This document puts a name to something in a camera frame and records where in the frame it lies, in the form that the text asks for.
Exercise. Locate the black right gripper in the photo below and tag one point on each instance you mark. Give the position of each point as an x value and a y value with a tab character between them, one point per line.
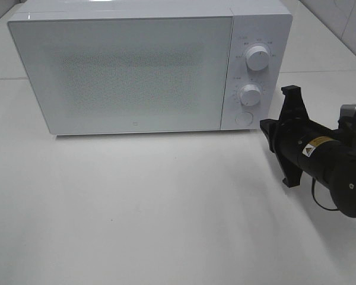
288	137

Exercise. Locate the white microwave knob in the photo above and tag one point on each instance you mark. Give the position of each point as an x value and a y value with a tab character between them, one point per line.
250	95
257	57

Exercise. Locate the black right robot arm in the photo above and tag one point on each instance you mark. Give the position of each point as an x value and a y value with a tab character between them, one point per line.
334	163

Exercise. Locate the white microwave oven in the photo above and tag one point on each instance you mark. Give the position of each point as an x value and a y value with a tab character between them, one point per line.
253	22

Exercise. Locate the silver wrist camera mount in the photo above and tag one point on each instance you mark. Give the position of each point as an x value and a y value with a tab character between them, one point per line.
348	112

